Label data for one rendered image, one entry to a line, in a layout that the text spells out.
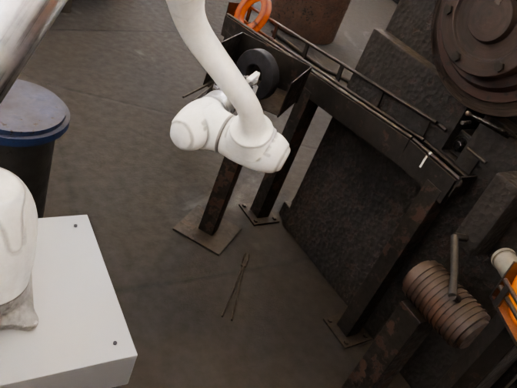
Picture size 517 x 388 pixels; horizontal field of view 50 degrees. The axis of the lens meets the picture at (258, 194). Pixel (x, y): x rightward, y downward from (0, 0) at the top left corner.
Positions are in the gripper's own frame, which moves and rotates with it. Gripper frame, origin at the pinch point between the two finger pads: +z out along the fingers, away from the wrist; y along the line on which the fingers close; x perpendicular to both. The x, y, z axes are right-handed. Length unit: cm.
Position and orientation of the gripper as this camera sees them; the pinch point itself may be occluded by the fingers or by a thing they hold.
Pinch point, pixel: (251, 79)
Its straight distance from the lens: 169.0
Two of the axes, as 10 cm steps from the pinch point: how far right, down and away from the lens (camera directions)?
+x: 3.0, -7.3, -6.1
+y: 8.7, 4.8, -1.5
